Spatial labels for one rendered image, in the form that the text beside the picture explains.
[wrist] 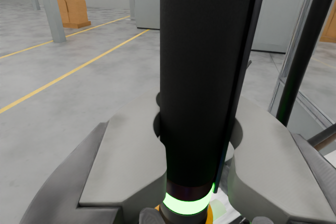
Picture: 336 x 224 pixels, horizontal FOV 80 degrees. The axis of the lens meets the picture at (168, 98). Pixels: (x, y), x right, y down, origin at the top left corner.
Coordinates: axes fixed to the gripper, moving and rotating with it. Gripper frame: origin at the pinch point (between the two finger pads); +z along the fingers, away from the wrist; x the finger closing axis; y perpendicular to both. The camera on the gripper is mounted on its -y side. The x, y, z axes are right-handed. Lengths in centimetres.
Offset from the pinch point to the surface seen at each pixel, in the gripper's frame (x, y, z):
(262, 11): 189, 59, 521
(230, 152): 14.5, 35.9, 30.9
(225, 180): 12.2, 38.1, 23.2
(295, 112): 70, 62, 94
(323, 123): 71, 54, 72
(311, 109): 70, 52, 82
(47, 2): -343, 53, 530
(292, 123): 70, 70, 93
